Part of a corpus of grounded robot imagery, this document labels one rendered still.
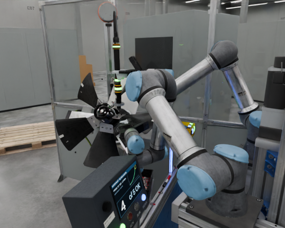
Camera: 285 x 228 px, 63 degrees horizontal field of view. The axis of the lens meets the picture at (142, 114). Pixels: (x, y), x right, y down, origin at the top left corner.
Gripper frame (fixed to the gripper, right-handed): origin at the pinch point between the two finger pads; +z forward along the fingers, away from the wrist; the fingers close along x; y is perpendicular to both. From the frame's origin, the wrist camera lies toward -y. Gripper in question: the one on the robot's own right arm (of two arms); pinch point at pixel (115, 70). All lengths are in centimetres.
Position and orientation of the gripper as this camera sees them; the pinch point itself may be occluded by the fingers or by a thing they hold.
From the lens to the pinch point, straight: 143.6
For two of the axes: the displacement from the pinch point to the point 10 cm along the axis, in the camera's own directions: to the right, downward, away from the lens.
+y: 0.1, 9.6, 2.9
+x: 2.4, -2.8, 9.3
